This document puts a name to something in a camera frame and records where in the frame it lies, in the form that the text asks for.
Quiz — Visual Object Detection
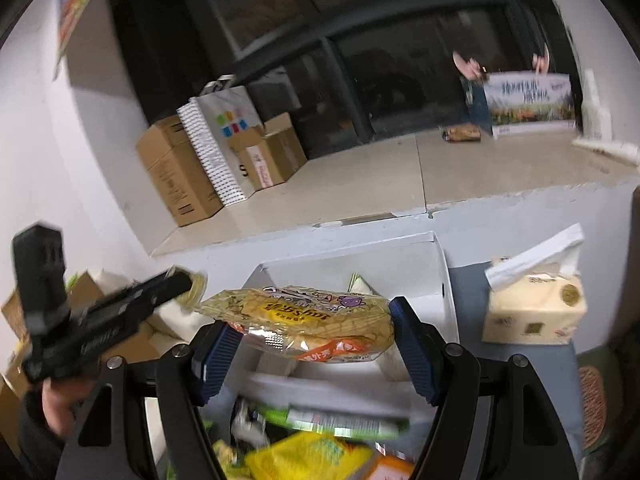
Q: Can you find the person's left hand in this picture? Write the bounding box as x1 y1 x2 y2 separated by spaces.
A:
40 375 97 442

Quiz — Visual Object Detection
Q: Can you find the large brown cardboard box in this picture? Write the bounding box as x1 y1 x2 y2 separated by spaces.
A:
136 115 224 227

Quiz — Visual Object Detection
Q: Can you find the person's left forearm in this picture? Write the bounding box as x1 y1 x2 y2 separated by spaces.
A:
17 390 68 480

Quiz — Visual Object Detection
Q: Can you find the long green snack packet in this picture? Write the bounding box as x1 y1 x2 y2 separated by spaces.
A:
232 400 412 442

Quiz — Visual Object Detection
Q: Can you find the printed carton with pink handle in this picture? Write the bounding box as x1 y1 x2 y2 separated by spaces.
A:
452 50 578 139

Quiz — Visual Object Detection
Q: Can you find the small open cardboard box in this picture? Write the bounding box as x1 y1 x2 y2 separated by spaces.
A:
227 112 308 191

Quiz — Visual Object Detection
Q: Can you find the white cardboard box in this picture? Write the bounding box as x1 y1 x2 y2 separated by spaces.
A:
240 232 461 392

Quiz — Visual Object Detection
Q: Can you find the beige tissue pack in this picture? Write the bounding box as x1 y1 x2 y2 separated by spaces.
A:
481 223 588 346

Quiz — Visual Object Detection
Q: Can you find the yellow cartoon snack packet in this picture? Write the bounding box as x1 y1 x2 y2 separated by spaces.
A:
192 285 396 364

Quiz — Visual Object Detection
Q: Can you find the bright yellow snack packet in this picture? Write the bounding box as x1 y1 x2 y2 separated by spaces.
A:
244 431 377 480

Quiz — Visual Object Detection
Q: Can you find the green white snack packet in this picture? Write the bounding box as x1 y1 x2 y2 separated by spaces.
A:
347 273 381 297

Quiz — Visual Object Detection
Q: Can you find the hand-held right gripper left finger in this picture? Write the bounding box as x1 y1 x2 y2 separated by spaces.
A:
55 320 246 480

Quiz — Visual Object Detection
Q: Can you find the dark window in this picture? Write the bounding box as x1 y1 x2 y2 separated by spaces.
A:
107 0 586 161

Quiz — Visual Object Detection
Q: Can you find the low brown cardboard box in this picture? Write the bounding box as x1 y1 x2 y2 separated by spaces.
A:
0 270 168 401

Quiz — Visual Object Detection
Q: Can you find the brown snack packet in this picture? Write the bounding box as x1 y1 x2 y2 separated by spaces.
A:
441 126 482 144

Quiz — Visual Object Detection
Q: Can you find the white dotted paper bag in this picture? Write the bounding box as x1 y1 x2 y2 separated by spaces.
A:
177 85 263 207

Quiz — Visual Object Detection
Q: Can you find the orange snack packet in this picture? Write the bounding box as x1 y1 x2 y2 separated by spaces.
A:
364 452 417 480

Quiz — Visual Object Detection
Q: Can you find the colourful wall poster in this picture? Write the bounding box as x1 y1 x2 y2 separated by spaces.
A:
54 0 119 81

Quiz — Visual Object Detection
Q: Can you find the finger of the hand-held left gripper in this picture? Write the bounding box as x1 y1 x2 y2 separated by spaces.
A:
97 270 194 333

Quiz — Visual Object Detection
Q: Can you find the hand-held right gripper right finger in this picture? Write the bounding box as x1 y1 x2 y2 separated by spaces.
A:
388 296 588 480

